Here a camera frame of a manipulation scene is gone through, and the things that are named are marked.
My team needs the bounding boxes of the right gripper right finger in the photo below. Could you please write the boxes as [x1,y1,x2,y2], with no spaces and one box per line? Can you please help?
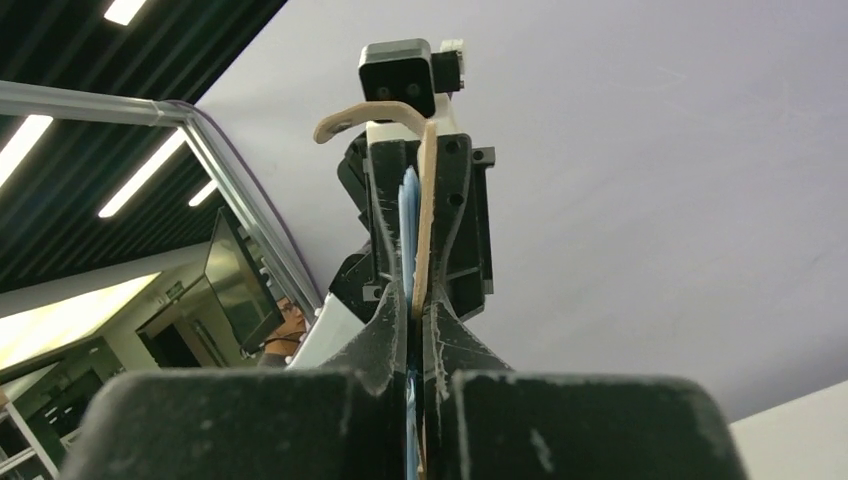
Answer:
[423,301,746,479]

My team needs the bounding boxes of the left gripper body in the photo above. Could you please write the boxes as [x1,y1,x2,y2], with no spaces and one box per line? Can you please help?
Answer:
[329,129,498,326]

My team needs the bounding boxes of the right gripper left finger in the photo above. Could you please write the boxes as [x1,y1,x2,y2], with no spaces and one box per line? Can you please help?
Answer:
[60,282,406,479]

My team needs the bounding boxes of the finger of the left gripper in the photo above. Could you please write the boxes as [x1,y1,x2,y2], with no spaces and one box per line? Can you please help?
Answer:
[430,133,471,312]
[366,140,408,283]

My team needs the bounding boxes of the beige card holder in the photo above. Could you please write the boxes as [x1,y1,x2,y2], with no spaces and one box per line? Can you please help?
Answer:
[313,101,438,321]

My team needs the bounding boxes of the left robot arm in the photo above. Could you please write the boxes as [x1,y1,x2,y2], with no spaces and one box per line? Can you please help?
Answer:
[290,134,496,368]

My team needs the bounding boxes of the person at desk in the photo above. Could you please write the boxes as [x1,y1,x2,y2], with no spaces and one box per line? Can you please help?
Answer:
[257,297,308,367]

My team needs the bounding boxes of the monitor screen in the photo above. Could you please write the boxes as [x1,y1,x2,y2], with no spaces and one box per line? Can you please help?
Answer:
[204,207,283,356]

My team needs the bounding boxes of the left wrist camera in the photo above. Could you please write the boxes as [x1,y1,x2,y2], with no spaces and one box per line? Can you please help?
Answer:
[358,38,465,135]

